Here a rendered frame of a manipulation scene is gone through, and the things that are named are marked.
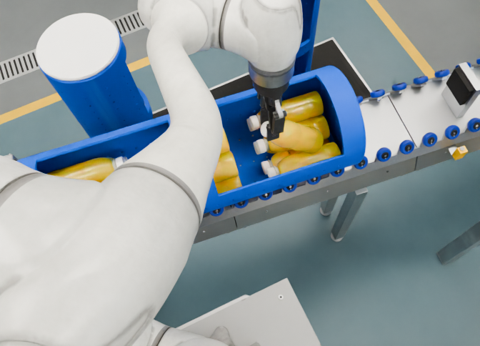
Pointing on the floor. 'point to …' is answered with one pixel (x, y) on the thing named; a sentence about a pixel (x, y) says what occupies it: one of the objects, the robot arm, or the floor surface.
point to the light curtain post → (461, 244)
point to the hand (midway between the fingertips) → (269, 124)
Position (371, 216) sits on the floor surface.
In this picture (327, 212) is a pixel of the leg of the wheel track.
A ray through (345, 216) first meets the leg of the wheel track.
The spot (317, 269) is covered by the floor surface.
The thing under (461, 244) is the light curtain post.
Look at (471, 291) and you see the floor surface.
